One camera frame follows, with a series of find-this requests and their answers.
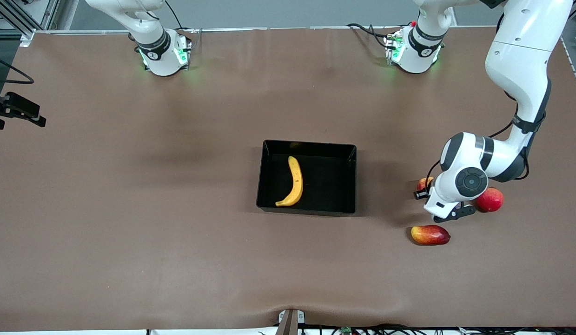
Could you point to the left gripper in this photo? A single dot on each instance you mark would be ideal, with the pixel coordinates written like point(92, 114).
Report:
point(421, 194)

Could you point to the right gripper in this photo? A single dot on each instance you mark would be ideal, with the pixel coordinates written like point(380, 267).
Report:
point(19, 106)

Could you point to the red yellow apple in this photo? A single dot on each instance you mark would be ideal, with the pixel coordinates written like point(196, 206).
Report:
point(423, 183)

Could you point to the black plastic box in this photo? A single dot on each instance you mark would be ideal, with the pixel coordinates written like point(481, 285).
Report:
point(329, 186)

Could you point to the yellow banana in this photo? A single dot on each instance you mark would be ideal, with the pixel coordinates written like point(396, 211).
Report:
point(297, 181)

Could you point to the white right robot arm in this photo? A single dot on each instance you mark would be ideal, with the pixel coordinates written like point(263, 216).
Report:
point(153, 42)

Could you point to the red yellow mango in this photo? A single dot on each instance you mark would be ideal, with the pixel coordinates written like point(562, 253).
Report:
point(429, 235)

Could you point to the red pomegranate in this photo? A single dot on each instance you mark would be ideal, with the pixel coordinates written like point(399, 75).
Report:
point(491, 200)

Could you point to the aluminium frame profile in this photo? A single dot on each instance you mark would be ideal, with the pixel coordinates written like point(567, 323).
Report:
point(18, 18)

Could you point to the table edge camera mount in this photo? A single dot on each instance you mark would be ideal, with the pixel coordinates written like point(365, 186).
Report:
point(291, 322)

